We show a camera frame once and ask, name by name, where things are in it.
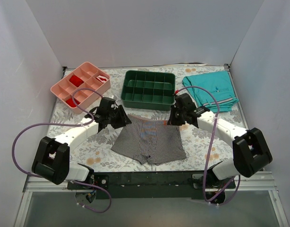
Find grey striped underwear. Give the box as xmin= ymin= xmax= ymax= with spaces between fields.
xmin=111 ymin=114 xmax=187 ymax=165

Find teal shorts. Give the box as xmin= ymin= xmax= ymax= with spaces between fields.
xmin=182 ymin=71 xmax=239 ymax=113

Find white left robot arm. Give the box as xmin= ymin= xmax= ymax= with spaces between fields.
xmin=32 ymin=97 xmax=131 ymax=189

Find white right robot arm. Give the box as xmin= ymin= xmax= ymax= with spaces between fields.
xmin=168 ymin=93 xmax=273 ymax=188

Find green divided storage box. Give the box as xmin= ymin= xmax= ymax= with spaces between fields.
xmin=121 ymin=70 xmax=176 ymax=111

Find red white rolled cloth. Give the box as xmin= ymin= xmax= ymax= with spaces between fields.
xmin=96 ymin=75 xmax=109 ymax=83

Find red rolled cloth lower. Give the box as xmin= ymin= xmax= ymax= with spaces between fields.
xmin=66 ymin=98 xmax=80 ymax=108

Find pink divided storage box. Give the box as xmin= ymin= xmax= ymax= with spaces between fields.
xmin=51 ymin=62 xmax=111 ymax=114

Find red rolled cloth upper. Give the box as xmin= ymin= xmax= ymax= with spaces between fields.
xmin=69 ymin=75 xmax=84 ymax=87

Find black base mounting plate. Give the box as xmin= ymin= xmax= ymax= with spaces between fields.
xmin=66 ymin=170 xmax=238 ymax=201

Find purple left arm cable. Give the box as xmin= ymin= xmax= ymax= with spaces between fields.
xmin=11 ymin=88 xmax=112 ymax=214

